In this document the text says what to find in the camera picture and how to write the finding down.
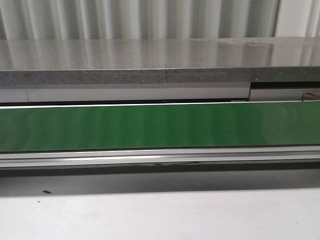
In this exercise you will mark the grey stone countertop slab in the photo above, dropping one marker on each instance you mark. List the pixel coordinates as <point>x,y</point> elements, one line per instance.
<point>162,61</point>

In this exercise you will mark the green conveyor belt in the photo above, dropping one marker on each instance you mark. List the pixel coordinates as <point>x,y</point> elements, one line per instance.
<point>138,126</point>

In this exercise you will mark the white corrugated curtain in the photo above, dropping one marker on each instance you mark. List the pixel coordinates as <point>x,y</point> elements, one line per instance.
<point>157,19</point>

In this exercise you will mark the aluminium conveyor frame rail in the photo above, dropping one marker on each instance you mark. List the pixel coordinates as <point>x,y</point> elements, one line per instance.
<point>160,156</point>

